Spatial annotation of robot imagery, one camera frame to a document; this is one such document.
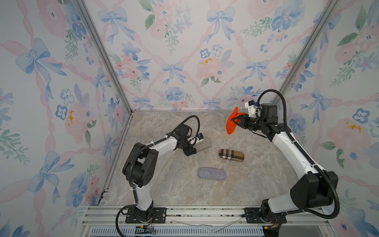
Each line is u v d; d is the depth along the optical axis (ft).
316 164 1.46
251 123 2.27
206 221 2.44
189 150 2.75
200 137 2.75
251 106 2.38
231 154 3.04
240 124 2.45
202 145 3.03
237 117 2.54
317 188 1.37
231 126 2.56
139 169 1.62
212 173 2.80
